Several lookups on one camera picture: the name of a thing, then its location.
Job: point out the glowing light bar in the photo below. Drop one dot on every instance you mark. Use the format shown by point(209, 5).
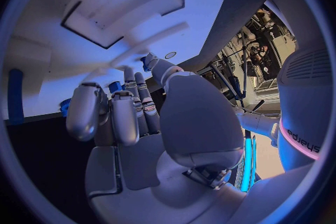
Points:
point(247, 163)

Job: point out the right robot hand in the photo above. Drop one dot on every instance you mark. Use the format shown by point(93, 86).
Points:
point(199, 123)

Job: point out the blue gear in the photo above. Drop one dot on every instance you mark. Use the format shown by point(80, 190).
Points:
point(65, 107)

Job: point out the long blue cylinder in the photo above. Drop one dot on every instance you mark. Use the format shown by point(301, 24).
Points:
point(15, 98)

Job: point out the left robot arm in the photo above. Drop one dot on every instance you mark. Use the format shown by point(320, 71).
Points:
point(256, 123)

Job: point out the blue peg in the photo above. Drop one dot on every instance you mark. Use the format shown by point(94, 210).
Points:
point(145, 64)
point(115, 87)

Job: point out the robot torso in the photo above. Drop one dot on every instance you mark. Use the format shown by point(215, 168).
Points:
point(304, 106)

